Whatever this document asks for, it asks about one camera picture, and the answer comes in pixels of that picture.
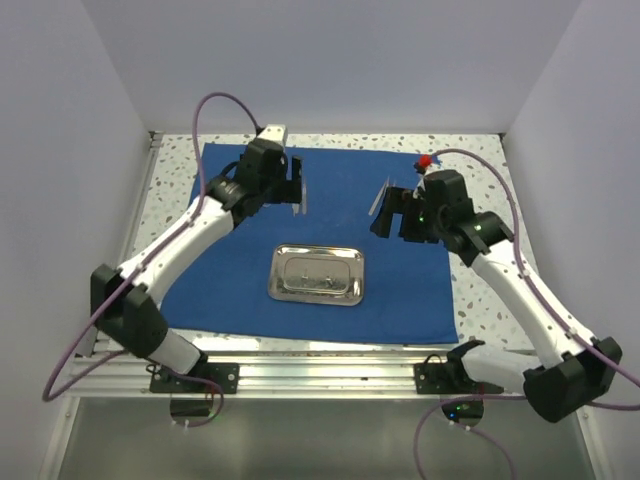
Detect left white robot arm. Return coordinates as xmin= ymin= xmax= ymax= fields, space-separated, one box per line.
xmin=90 ymin=149 xmax=302 ymax=393

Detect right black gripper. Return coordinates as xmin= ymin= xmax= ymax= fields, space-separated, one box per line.
xmin=371 ymin=186 xmax=447 ymax=245

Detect aluminium mounting rail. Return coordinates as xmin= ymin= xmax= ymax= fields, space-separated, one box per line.
xmin=67 ymin=338 xmax=541 ymax=399

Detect steel pointed tweezers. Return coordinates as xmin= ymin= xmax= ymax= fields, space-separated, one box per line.
xmin=368 ymin=178 xmax=389 ymax=216

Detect steel instrument tray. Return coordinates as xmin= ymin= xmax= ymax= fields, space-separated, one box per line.
xmin=267 ymin=244 xmax=365 ymax=307

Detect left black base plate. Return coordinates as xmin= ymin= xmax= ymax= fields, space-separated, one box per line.
xmin=145 ymin=360 xmax=240 ymax=395

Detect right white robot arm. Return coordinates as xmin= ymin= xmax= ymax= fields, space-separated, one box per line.
xmin=370 ymin=187 xmax=622 ymax=423

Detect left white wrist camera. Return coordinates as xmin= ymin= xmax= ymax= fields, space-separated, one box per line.
xmin=257 ymin=123 xmax=288 ymax=150

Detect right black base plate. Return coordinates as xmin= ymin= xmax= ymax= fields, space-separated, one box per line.
xmin=413 ymin=354 xmax=504 ymax=395

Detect blue surgical cloth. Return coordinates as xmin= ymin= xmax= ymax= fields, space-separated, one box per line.
xmin=161 ymin=148 xmax=457 ymax=344

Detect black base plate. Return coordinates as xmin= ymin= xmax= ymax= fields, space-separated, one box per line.
xmin=145 ymin=360 xmax=240 ymax=395
xmin=413 ymin=354 xmax=504 ymax=395

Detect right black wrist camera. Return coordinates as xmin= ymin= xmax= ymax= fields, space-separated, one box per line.
xmin=413 ymin=155 xmax=474 ymax=217

